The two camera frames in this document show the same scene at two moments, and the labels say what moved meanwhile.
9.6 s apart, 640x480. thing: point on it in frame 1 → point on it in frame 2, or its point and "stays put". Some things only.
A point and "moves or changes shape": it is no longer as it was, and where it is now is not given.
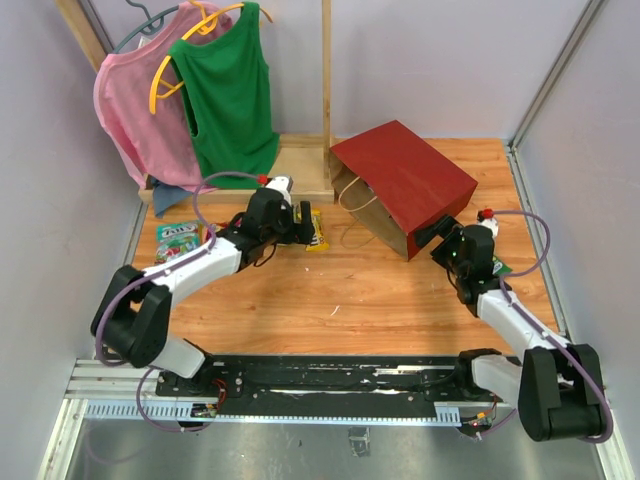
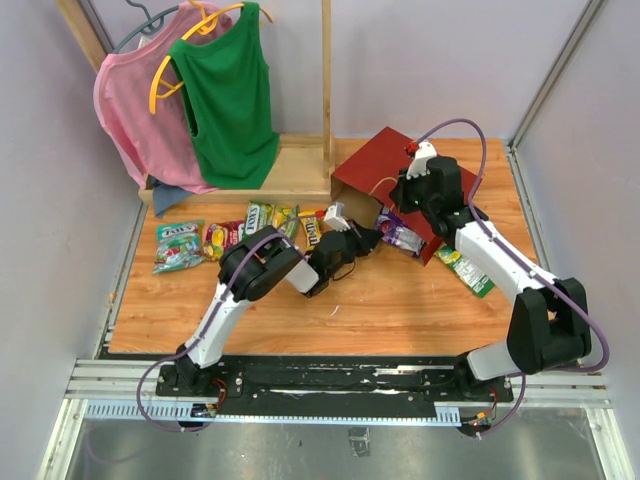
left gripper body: (284, 231) → (350, 250)
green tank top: (226, 84) stays put
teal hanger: (154, 24) stays put
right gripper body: (446, 254) → (412, 196)
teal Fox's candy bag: (174, 239) stays put
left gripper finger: (305, 229) → (367, 239)
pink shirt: (160, 146) stays put
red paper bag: (391, 184) moves or changes shape
